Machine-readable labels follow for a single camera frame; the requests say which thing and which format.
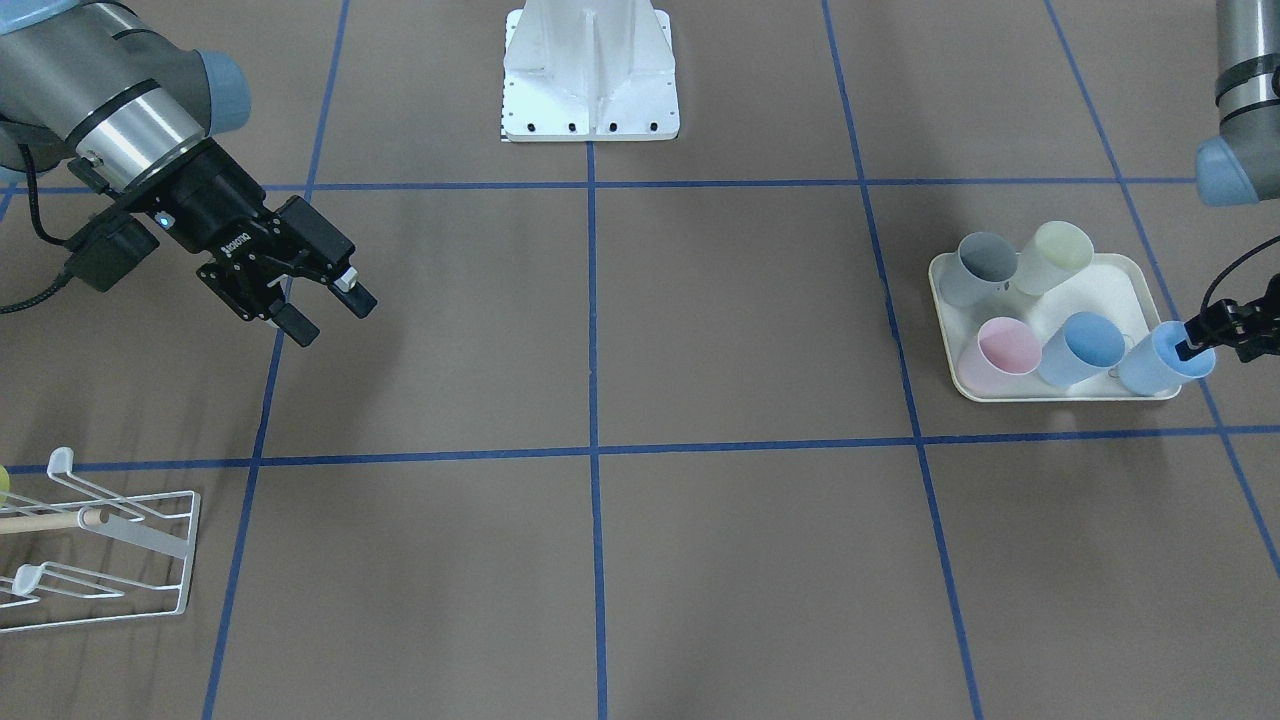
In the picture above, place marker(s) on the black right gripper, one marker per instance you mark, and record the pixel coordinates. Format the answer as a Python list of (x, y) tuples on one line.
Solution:
[(212, 213)]

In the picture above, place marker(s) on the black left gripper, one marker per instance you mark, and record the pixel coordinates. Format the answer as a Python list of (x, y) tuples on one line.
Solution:
[(1232, 324)]

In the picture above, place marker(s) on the light blue cup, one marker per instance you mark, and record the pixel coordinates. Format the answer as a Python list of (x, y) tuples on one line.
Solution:
[(1154, 366)]

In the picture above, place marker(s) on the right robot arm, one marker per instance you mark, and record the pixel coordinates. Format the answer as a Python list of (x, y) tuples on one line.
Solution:
[(107, 123)]

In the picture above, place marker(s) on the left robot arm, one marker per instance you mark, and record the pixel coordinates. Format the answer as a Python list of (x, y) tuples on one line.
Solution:
[(1240, 166)]

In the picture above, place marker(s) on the pale green cup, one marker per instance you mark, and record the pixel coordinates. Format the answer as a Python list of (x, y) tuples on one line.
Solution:
[(1055, 253)]

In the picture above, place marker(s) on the pink cup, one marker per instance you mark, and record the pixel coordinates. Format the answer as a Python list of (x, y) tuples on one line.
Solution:
[(1001, 351)]

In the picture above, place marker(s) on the grey cup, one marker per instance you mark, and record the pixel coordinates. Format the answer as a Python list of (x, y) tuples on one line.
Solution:
[(981, 266)]

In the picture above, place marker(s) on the cream plastic tray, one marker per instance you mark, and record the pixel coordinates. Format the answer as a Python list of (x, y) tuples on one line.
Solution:
[(1112, 286)]

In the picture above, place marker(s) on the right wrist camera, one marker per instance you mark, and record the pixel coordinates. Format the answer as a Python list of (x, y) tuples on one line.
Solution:
[(111, 246)]

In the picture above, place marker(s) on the white wire cup rack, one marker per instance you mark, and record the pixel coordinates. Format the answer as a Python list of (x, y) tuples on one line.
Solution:
[(79, 553)]

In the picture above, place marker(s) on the white camera post base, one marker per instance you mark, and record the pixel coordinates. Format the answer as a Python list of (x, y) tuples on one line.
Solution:
[(589, 71)]

